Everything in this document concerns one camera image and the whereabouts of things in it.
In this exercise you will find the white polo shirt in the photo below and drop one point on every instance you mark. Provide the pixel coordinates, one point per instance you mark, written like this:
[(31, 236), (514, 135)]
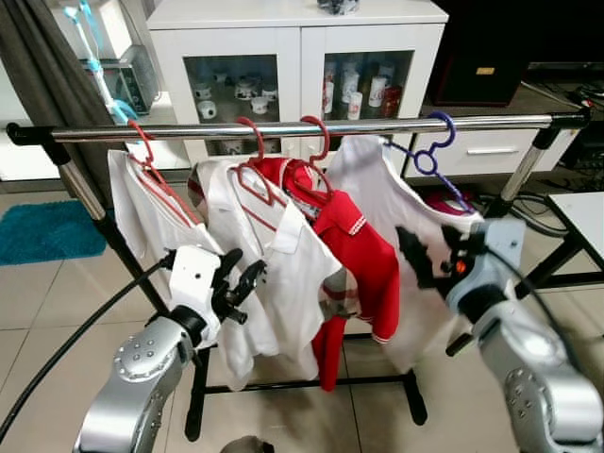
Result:
[(274, 274)]

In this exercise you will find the white bottle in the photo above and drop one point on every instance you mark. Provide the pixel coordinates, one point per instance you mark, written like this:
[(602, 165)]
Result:
[(377, 92)]

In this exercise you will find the grey box appliance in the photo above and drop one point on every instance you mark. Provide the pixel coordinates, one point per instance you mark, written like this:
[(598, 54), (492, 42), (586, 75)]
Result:
[(137, 85)]

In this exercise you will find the plain white t-shirt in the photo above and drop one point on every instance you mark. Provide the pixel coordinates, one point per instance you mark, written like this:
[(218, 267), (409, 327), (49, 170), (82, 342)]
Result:
[(387, 198)]

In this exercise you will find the red polo shirt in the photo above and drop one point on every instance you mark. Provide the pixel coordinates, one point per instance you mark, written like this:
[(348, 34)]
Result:
[(363, 255)]

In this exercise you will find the grey curtain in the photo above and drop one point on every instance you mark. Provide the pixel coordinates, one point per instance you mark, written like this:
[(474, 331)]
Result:
[(38, 66)]

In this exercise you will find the light blue hanger bundle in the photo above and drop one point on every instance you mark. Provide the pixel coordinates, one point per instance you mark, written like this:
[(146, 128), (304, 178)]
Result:
[(97, 66)]

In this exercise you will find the white mug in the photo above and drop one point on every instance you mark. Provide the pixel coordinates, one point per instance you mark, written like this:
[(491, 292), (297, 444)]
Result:
[(207, 109)]

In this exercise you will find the black clothes rack silver rail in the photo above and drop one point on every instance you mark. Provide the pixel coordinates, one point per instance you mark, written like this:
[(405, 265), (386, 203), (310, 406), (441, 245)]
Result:
[(208, 130)]

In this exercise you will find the blue plastic hanger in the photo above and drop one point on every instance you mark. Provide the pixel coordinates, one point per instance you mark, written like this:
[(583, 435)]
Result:
[(449, 132)]

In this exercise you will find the white shirt red neck trim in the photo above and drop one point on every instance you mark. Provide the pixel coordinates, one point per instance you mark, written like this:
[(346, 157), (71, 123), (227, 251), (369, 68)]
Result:
[(142, 222)]

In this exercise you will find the low cabinet white drawers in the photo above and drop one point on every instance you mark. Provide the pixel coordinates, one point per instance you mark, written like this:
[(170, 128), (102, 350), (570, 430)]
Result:
[(491, 149)]

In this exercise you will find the white glass door cabinet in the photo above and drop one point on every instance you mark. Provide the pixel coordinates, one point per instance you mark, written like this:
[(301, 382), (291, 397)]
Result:
[(293, 42)]

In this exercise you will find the teal rug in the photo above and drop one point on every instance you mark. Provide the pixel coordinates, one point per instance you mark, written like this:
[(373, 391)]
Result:
[(47, 234)]

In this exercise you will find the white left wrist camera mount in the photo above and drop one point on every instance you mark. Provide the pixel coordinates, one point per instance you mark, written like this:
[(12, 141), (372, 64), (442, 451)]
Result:
[(193, 278)]

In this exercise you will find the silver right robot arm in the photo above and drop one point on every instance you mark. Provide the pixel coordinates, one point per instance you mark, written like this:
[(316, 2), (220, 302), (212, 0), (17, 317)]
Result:
[(538, 377)]

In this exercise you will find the magenta object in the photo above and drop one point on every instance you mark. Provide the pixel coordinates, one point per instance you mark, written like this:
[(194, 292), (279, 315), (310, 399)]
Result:
[(444, 201)]

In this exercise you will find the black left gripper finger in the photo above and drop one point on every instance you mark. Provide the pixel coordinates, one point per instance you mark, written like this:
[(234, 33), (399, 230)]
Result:
[(229, 264), (253, 277)]

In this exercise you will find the black speaker box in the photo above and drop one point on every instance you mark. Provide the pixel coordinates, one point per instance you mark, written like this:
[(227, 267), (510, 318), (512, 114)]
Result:
[(481, 47)]

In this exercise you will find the white table black legs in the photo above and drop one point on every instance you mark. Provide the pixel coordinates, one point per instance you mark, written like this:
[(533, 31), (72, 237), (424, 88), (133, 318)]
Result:
[(585, 212)]

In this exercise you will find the red can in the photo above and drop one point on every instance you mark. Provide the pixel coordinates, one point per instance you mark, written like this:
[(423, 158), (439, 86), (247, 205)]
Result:
[(393, 101)]

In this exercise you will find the dark ornament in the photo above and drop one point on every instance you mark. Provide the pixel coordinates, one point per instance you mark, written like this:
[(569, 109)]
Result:
[(338, 7)]

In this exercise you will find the red plastic hanger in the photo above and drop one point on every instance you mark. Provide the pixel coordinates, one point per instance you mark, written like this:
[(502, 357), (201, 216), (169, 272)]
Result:
[(326, 142), (149, 143), (260, 140)]

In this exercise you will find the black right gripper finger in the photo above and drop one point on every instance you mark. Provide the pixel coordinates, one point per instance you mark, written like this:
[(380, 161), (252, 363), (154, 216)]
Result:
[(413, 262), (427, 257)]

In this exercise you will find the dark robot foot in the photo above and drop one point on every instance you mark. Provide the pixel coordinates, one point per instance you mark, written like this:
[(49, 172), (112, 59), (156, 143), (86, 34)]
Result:
[(247, 445)]

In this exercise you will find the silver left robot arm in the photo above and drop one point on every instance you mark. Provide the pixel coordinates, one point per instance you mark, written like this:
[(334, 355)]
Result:
[(142, 377)]

